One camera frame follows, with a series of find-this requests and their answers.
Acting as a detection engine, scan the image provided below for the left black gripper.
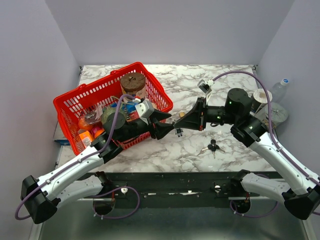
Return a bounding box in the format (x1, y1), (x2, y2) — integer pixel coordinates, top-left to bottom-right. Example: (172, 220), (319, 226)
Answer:
(117, 108), (178, 144)

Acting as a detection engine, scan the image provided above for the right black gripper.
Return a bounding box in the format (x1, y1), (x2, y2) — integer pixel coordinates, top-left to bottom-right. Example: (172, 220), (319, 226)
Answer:
(175, 97), (238, 131)

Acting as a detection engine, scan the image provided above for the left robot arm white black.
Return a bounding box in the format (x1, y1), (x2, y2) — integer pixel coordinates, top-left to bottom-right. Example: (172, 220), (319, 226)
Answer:
(19, 109), (174, 224)

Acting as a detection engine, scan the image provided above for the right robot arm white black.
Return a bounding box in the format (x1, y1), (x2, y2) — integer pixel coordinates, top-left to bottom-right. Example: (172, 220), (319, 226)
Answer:
(174, 88), (320, 220)

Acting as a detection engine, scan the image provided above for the black-headed key bunch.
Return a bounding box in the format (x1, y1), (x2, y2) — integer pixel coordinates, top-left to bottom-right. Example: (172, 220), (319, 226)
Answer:
(198, 139), (226, 159)

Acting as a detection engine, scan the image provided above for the brown-lid ice cream cup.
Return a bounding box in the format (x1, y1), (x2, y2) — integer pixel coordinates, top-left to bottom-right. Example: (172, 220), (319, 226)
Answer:
(120, 72), (147, 99)

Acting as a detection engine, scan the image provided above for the green netted melon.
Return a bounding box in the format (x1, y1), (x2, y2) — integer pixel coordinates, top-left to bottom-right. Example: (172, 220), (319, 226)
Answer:
(100, 106), (123, 125)

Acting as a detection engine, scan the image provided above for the orange snack box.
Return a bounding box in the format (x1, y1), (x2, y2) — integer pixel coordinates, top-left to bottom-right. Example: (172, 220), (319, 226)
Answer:
(79, 130), (94, 148)

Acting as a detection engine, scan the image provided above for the orange fruit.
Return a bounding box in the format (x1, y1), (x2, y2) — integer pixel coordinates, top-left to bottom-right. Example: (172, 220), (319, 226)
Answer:
(78, 117), (93, 131)

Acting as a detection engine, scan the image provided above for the grey-wrapped toilet paper roll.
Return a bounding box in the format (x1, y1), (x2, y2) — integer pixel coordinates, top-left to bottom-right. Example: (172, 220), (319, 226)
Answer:
(255, 102), (289, 129)

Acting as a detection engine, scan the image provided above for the clear plastic water bottle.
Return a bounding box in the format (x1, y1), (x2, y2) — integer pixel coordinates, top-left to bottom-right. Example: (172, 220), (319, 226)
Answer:
(270, 78), (290, 103)

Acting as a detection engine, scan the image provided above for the red plastic shopping basket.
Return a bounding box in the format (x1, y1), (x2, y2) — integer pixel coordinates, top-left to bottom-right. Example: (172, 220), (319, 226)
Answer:
(53, 62), (175, 155)

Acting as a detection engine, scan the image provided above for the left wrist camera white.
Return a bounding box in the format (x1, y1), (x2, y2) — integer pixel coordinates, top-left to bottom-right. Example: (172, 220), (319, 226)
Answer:
(133, 98), (155, 124)

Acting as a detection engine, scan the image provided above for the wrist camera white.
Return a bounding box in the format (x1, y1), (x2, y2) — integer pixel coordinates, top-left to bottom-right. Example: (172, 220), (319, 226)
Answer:
(133, 98), (155, 124)
(197, 79), (215, 103)

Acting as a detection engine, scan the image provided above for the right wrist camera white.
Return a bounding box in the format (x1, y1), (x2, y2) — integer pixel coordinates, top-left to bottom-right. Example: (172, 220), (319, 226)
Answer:
(197, 79), (215, 103)

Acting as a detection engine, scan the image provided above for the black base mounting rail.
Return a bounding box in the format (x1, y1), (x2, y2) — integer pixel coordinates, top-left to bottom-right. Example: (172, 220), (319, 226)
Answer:
(72, 171), (261, 210)

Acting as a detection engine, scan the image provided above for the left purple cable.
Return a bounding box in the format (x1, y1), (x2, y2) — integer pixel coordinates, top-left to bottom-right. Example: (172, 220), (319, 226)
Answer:
(14, 94), (141, 221)

